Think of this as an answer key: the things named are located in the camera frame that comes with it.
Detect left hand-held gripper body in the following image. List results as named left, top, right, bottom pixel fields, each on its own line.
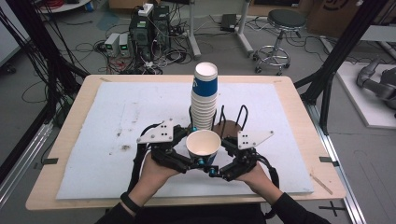
left=136, top=119, right=188, bottom=174

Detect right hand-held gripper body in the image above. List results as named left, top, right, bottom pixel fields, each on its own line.
left=220, top=130, right=276, bottom=182

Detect single blue white paper cup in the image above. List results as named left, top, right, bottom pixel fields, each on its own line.
left=185, top=129, right=223, bottom=166

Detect brown cup holder wire loops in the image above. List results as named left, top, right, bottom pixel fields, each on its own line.
left=186, top=105, right=249, bottom=146

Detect stack of paper cups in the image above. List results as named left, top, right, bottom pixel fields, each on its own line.
left=190, top=62, right=219, bottom=132

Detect person's right hand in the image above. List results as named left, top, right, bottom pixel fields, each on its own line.
left=236, top=164, right=285, bottom=206

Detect person's left hand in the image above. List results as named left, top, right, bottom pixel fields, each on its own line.
left=128, top=152, right=181, bottom=207

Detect white table mat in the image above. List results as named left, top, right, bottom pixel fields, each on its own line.
left=55, top=81, right=315, bottom=201

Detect black tape strip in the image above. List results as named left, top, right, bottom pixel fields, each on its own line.
left=33, top=157, right=60, bottom=171
left=318, top=156, right=341, bottom=168

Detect grey power supply box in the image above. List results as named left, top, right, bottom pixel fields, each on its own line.
left=118, top=33, right=131, bottom=58
left=104, top=32, right=121, bottom=58

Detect white desk leg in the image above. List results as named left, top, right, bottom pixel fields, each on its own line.
left=236, top=0, right=255, bottom=58
left=186, top=0, right=202, bottom=59

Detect black computer tower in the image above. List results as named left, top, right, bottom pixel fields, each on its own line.
left=152, top=5, right=172, bottom=51
left=128, top=12, right=157, bottom=63

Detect black tape cross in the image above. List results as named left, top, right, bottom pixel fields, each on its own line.
left=318, top=200, right=347, bottom=217

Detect black box on floor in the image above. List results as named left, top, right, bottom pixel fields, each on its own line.
left=219, top=13, right=238, bottom=33

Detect white power adapter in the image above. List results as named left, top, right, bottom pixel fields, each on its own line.
left=137, top=2, right=155, bottom=18

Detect white platform board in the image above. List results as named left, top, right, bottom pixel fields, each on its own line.
left=335, top=61, right=396, bottom=131

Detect black round stool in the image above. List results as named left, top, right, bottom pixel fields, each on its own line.
left=252, top=8, right=307, bottom=76

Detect cardboard box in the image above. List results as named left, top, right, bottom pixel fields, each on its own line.
left=305, top=0, right=376, bottom=39

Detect white round table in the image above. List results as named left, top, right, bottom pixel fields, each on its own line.
left=36, top=0, right=92, bottom=15

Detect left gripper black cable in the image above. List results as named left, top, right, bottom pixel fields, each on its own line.
left=127, top=122, right=163, bottom=194

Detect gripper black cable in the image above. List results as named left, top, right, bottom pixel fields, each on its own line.
left=127, top=122, right=163, bottom=194
left=256, top=153, right=281, bottom=220

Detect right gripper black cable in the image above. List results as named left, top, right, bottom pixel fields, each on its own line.
left=256, top=153, right=281, bottom=220

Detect aluminium rail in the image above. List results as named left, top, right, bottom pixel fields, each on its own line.
left=305, top=102, right=367, bottom=224
left=0, top=122, right=54, bottom=207

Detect black frame post with cables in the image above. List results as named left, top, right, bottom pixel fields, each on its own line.
left=0, top=0, right=90, bottom=125

